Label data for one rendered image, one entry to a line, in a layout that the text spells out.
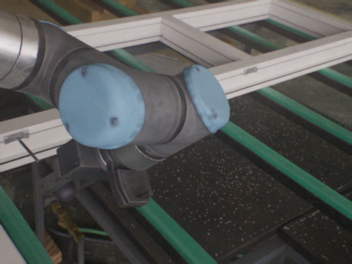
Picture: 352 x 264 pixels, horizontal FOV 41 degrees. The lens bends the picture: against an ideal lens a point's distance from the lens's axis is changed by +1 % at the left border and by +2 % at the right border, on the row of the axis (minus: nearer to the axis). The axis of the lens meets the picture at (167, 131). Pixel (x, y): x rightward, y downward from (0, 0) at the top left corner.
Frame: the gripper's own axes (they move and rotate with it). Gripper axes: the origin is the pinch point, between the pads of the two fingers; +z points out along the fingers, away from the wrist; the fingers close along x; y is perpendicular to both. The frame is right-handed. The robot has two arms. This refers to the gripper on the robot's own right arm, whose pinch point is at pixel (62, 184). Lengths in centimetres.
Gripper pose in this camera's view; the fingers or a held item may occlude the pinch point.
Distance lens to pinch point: 81.8
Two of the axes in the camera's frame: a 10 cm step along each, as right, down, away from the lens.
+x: -6.6, -1.1, -7.4
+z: -7.1, 4.2, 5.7
